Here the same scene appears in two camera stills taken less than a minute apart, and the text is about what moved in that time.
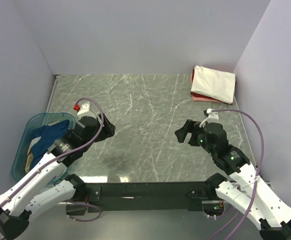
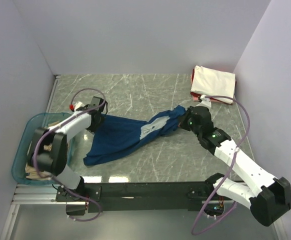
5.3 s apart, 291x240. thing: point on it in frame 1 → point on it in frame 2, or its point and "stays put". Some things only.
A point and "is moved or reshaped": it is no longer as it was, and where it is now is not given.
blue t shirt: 48,134 is moved or reshaped
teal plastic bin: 24,138 stays put
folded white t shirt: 217,85 stays put
